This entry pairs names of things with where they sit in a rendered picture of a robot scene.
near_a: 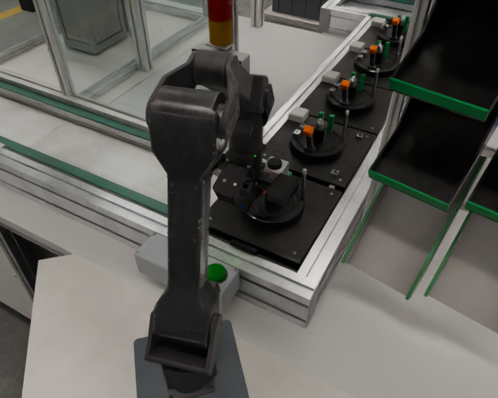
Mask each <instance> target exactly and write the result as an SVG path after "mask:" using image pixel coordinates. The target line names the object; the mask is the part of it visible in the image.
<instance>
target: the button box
mask: <svg viewBox="0 0 498 398"><path fill-rule="evenodd" d="M134 257H135V260H136V263H137V267H138V271H139V272H142V273H144V274H146V275H147V276H150V277H152V278H154V279H155V280H158V281H160V282H161V283H164V284H166V285H168V238H167V237H165V236H163V235H160V234H158V233H156V232H154V233H152V235H151V236H150V237H149V238H148V239H147V240H146V241H145V242H144V243H143V244H142V245H141V246H140V247H139V248H138V249H137V250H136V251H135V252H134ZM214 263H217V264H221V265H223V266H224V268H225V278H224V279H223V280H222V281H220V282H218V284H219V287H220V297H219V305H220V307H219V311H221V312H223V311H224V309H225V308H226V306H227V305H228V304H229V302H230V301H231V299H232V298H233V296H234V295H235V293H236V292H237V291H238V289H239V288H240V271H239V269H237V268H234V267H232V266H231V265H227V264H225V263H224V262H222V261H219V260H217V259H215V258H212V257H210V256H208V265H211V264H214Z"/></svg>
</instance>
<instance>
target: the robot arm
mask: <svg viewBox="0 0 498 398"><path fill-rule="evenodd" d="M268 82H269V81H268V77H267V76H266V75H259V74H252V73H248V72H247V71H246V70H245V69H244V68H243V67H242V66H241V65H240V64H239V59H238V56H237V55H234V54H232V52H228V51H214V50H206V49H199V50H198V51H192V53H191V55H190V57H189V58H188V59H187V61H186V62H185V63H183V64H182V65H181V66H178V67H176V68H175V69H173V70H172V71H170V72H168V73H166V74H165V75H164V76H163V77H162V78H161V79H160V81H159V83H158V84H157V86H156V87H155V89H154V91H153V93H152V95H151V96H150V97H149V101H148V103H147V106H146V110H145V119H146V124H147V126H148V127H149V135H150V143H151V149H152V151H153V154H154V155H155V157H156V158H157V159H158V161H159V162H160V164H161V166H162V167H163V168H164V170H165V172H166V173H167V178H168V232H167V234H168V286H167V287H166V289H165V290H164V292H163V294H162V295H161V296H160V298H159V299H158V301H157V303H156V304H155V306H154V309H153V311H152V312H151V314H150V320H149V333H148V340H147V345H146V350H145V361H147V362H155V363H160V364H162V366H161V368H162V370H163V372H164V377H165V380H166V385H167V393H168V398H191V397H195V396H200V395H204V394H208V393H212V392H215V391H216V384H215V379H214V376H217V371H218V370H217V364H216V361H217V354H218V351H219V348H220V345H221V330H222V314H219V307H220V305H219V297H220V287H219V284H218V282H213V281H209V280H208V276H207V268H208V249H209V229H210V227H209V210H210V190H211V177H213V175H212V172H213V171H214V170H215V171H219V172H220V174H219V176H218V177H217V180H216V182H215V183H214V184H213V191H214V193H215V194H216V195H217V198H218V199H219V200H221V201H225V202H228V203H230V204H232V205H235V206H238V205H240V207H241V208H242V210H243V211H244V212H247V211H248V210H249V208H250V207H251V204H252V202H253V200H256V199H258V198H259V197H260V195H261V194H262V193H263V191H264V190H265V191H266V199H267V200H268V201H269V202H272V203H274V204H276V205H280V206H283V207H285V206H286V205H287V204H288V203H289V202H290V200H291V199H292V197H293V196H294V194H295V193H296V191H297V190H298V189H299V187H300V182H299V179H298V178H294V177H292V176H289V175H285V174H282V173H280V174H279V175H278V176H277V177H276V178H275V179H274V180H273V179H270V178H268V177H269V176H270V174H269V173H266V172H264V171H263V169H264V168H265V165H266V163H263V161H262V153H263V151H264V150H265V149H266V144H263V143H262V137H263V126H265V124H266V123H267V121H268V118H269V116H270V112H271V110H272V108H273V105H274V93H273V89H272V84H268ZM197 85H203V87H206V88H208V89H209V90H211V91H209V90H202V89H196V86H197ZM227 145H228V151H227V152H226V153H223V152H224V150H225V149H226V148H227Z"/></svg>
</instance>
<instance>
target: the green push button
mask: <svg viewBox="0 0 498 398"><path fill-rule="evenodd" d="M207 276H208V280H209V281H213V282H220V281H222V280H223V279H224V278H225V268H224V266H223V265H221V264H217V263H214V264H211V265H208V268H207Z"/></svg>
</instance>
